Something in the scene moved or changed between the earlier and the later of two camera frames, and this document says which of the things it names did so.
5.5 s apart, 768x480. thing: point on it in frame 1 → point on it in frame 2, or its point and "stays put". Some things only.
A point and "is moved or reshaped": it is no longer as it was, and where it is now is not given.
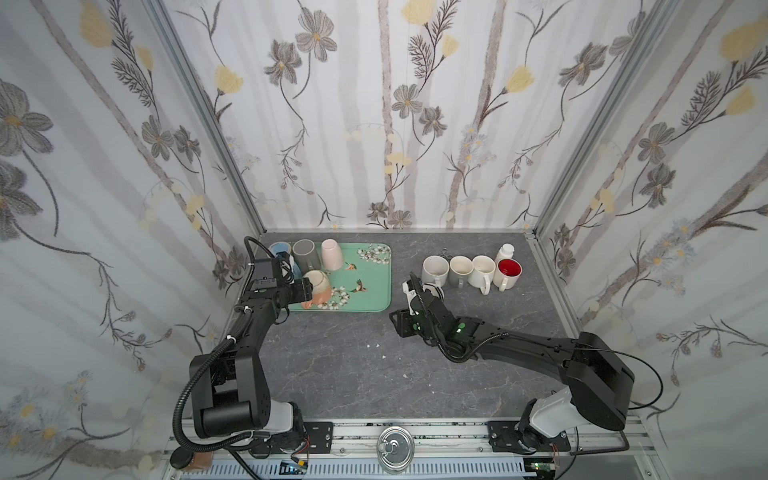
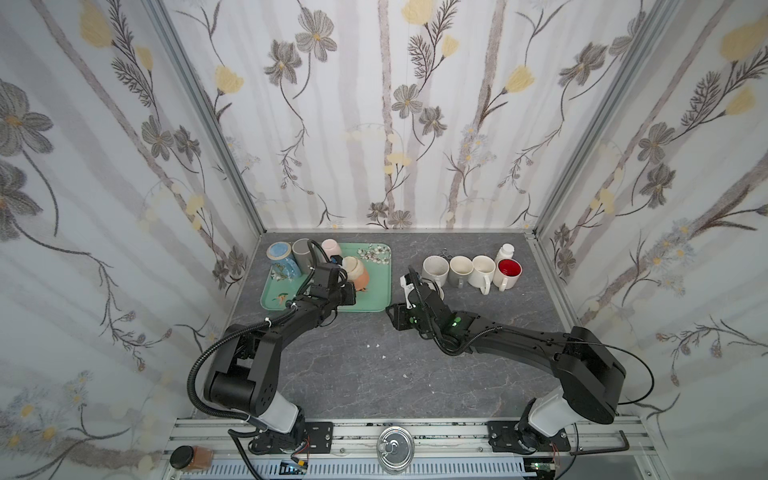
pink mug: x=331 y=255 stays put
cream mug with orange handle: x=321 y=288 is moved or reshaped
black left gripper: x=303 y=290 → x=349 y=289
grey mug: x=459 y=269 stays put
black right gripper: x=417 y=295 stays put
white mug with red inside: x=507 y=274 stays put
